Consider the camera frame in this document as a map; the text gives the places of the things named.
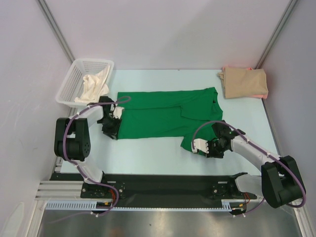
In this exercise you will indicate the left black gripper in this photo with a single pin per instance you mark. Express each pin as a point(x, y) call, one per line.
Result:
point(113, 132)

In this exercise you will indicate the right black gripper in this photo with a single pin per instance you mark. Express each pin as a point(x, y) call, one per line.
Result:
point(213, 149)

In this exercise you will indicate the green t shirt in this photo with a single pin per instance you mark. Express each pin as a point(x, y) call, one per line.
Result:
point(170, 114)

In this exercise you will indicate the white plastic basket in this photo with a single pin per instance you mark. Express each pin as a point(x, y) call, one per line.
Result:
point(72, 85)

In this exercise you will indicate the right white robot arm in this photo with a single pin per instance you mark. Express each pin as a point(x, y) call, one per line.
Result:
point(280, 182)

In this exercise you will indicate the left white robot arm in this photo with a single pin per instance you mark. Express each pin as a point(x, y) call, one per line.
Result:
point(72, 136)

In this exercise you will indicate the cream t shirt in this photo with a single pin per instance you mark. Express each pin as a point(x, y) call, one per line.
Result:
point(94, 86)

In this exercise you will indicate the folded tan t shirt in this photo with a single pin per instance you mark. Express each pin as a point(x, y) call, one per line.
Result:
point(244, 82)

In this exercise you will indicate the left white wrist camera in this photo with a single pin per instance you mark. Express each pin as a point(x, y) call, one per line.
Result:
point(117, 112)

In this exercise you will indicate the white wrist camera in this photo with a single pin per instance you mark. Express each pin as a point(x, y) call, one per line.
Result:
point(200, 145)
point(117, 112)

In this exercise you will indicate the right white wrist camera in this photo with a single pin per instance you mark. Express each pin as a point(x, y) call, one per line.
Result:
point(200, 145)

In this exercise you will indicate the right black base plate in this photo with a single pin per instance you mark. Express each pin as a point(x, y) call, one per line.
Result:
point(229, 190)

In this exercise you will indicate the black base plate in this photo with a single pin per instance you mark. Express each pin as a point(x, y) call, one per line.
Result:
point(96, 191)
point(229, 190)

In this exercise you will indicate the right grey cable duct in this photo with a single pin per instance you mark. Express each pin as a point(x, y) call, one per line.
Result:
point(234, 204)

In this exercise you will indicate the grey cable duct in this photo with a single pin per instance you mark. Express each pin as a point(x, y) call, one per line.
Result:
point(234, 204)
point(78, 205)

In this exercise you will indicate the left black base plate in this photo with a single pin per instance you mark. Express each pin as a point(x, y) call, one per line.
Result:
point(96, 191)

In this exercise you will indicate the aluminium front rail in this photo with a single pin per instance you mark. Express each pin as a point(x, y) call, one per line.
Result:
point(155, 188)

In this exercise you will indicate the left grey cable duct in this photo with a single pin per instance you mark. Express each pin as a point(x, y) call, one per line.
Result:
point(78, 205)

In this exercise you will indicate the left aluminium corner post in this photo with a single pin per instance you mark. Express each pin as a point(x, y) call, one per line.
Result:
point(48, 15)

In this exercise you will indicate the aluminium corner post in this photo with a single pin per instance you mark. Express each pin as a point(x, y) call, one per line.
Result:
point(48, 15)
point(290, 8)

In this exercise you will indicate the right aluminium corner post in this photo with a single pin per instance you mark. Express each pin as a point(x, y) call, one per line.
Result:
point(290, 8)

